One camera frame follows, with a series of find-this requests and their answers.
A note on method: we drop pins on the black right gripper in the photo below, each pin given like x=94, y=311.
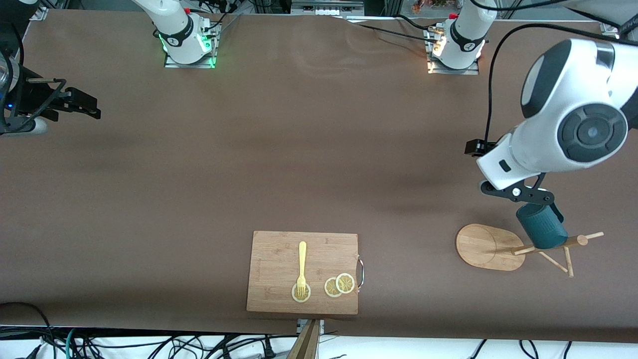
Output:
x=36, y=97

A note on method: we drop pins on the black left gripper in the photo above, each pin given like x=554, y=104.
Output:
x=470, y=147

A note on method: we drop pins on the teal mug yellow inside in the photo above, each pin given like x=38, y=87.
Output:
x=543, y=229

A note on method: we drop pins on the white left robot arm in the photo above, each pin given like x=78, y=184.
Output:
x=563, y=99

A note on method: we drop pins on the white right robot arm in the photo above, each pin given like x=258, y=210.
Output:
x=174, y=25

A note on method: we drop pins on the wooden mug rack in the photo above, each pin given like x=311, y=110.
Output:
x=488, y=247

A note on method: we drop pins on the brown table cover sheet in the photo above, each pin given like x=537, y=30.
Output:
x=319, y=149

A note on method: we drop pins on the yellow plastic fork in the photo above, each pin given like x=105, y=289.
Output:
x=302, y=257

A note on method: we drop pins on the grey power strip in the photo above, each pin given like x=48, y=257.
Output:
x=326, y=7

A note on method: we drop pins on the lemon slice under fork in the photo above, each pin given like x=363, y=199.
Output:
x=295, y=296

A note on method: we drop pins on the black power plug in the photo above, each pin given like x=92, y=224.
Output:
x=269, y=351

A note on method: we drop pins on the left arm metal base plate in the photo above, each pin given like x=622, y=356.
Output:
x=453, y=71

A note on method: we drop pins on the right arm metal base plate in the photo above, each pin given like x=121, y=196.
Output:
x=189, y=65

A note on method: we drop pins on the small metal bracket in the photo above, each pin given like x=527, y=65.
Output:
x=321, y=326

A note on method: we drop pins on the wooden post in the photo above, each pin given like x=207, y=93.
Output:
x=305, y=344

